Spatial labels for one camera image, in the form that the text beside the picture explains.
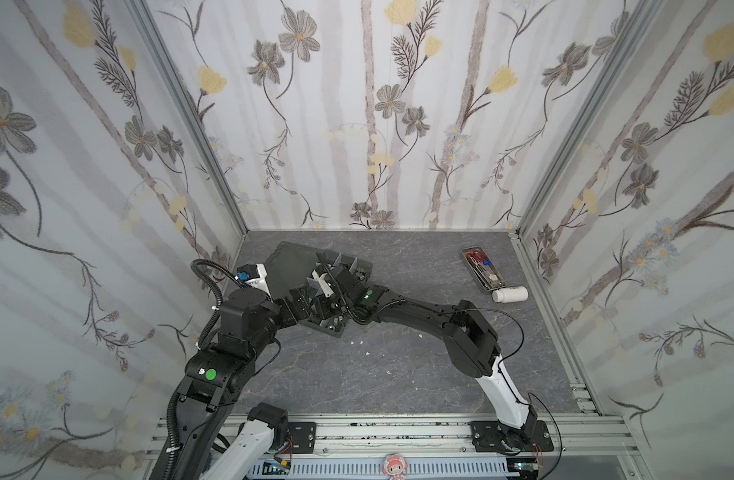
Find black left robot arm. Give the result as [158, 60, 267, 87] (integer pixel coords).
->
[150, 259, 298, 479]

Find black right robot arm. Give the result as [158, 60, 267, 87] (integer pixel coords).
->
[312, 253, 562, 457]

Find grey metal tool tray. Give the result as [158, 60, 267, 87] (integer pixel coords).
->
[461, 247, 506, 293]

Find white plastic bottle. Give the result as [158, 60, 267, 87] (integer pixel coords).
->
[491, 286, 529, 303]

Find pink doll figure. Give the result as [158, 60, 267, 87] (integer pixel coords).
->
[383, 453, 408, 480]

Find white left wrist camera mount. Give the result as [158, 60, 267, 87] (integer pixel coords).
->
[235, 263, 270, 295]

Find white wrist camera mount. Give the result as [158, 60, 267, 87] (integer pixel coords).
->
[307, 270, 334, 298]
[235, 263, 270, 295]

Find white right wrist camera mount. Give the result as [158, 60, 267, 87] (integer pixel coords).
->
[307, 270, 334, 298]

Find black corrugated cable left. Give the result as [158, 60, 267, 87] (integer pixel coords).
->
[162, 259, 248, 480]

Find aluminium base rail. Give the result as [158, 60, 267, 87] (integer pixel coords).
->
[144, 412, 650, 480]

